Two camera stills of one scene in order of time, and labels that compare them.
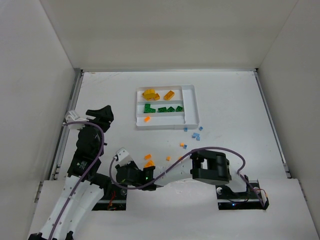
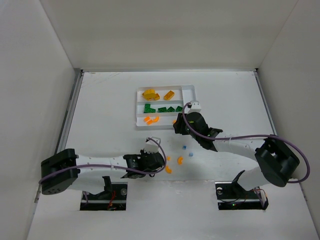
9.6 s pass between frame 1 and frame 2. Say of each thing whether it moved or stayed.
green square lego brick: stayed
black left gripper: moved
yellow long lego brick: stayed
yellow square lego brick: stayed
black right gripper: moved
